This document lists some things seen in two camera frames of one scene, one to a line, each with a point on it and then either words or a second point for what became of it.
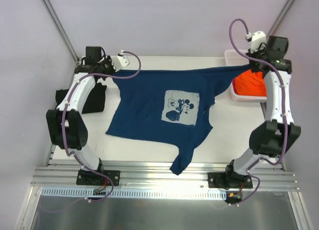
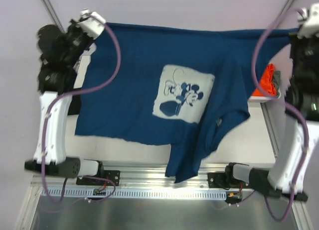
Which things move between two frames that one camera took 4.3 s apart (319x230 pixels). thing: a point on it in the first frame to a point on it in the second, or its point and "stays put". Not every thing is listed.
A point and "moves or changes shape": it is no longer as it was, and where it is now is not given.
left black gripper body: (107, 65) to (81, 43)
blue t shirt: (170, 107) moves or changes shape
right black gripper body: (255, 66) to (299, 47)
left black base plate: (87, 177) stays put
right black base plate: (229, 180) stays put
